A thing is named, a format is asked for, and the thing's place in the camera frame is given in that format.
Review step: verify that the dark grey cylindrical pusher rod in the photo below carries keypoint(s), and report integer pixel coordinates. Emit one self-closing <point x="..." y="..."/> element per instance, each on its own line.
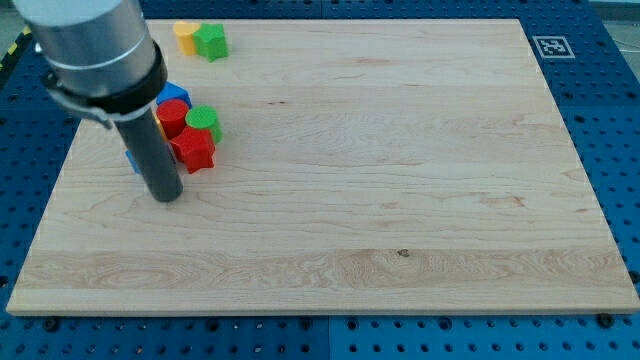
<point x="144" y="141"/>

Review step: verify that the blue cube block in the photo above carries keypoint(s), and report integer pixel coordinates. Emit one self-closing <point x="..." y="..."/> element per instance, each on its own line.
<point x="132" y="162"/>

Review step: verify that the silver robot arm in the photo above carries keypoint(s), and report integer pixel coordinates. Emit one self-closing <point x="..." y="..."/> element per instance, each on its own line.
<point x="105" y="66"/>

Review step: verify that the red star block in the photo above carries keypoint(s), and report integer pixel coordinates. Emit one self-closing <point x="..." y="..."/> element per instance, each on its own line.
<point x="194" y="148"/>

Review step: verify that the green star block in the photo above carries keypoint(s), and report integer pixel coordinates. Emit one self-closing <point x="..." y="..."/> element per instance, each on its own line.
<point x="210" y="41"/>

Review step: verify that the orange block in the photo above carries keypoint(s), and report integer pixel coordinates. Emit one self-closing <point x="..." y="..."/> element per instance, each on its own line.
<point x="160" y="128"/>

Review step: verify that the red cylinder block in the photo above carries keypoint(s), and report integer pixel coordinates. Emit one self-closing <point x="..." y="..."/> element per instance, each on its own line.
<point x="172" y="116"/>

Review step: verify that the blue pentagon block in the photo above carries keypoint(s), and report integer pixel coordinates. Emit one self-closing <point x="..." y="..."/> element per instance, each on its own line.
<point x="173" y="91"/>

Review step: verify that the green cylinder block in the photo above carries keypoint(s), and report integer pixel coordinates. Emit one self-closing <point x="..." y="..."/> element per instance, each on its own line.
<point x="205" y="117"/>

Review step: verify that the yellow heart block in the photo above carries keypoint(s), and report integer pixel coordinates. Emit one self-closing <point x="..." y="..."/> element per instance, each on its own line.
<point x="184" y="34"/>

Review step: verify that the wooden board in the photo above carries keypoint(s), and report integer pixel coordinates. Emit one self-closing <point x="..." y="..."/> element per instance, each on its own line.
<point x="394" y="167"/>

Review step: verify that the white fiducial marker tag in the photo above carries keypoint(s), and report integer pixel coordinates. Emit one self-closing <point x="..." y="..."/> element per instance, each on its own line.
<point x="553" y="47"/>

